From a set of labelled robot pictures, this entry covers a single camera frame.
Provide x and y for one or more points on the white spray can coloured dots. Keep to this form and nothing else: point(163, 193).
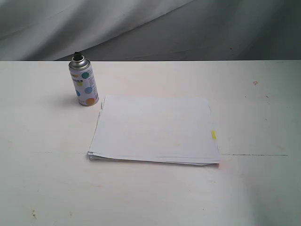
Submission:
point(83, 79)

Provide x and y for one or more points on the white paper stack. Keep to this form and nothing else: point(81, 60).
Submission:
point(155, 129)

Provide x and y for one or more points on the grey backdrop cloth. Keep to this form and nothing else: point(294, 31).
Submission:
point(150, 30)

